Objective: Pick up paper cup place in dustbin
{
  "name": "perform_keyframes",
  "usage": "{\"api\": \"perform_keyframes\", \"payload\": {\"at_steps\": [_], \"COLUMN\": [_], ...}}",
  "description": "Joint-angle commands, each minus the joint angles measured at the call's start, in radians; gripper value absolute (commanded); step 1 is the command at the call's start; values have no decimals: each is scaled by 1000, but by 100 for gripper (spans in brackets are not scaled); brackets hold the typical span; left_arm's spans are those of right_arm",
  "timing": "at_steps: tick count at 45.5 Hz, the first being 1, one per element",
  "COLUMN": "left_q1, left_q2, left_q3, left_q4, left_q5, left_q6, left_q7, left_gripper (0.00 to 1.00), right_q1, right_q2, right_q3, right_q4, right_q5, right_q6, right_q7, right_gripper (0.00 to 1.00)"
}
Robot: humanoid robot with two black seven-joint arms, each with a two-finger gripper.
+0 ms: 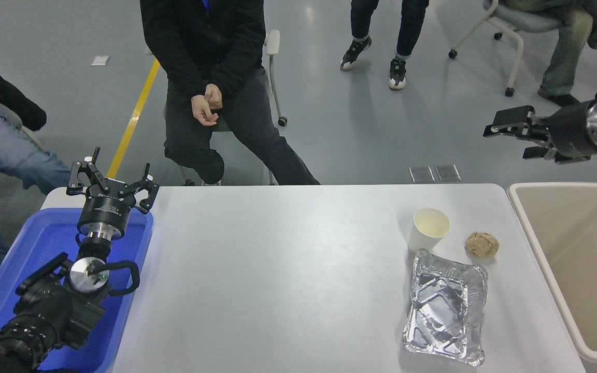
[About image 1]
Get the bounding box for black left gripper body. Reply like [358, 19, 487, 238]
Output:
[77, 190, 133, 228]

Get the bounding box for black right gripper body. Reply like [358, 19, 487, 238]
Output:
[543, 101, 597, 165]

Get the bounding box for white paper cup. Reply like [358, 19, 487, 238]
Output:
[407, 207, 451, 254]

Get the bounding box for person's right hand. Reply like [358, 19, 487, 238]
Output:
[191, 93, 220, 127]

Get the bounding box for person's left hand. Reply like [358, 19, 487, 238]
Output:
[204, 83, 224, 111]

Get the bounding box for blue plastic tray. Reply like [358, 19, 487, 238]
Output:
[0, 206, 154, 373]

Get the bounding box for crumpled tan paper ball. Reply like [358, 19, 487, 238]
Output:
[465, 231, 500, 259]

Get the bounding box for large pale plastic bin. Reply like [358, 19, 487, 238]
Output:
[507, 182, 597, 373]

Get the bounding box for crumpled foil tray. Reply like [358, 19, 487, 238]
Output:
[402, 249, 489, 367]

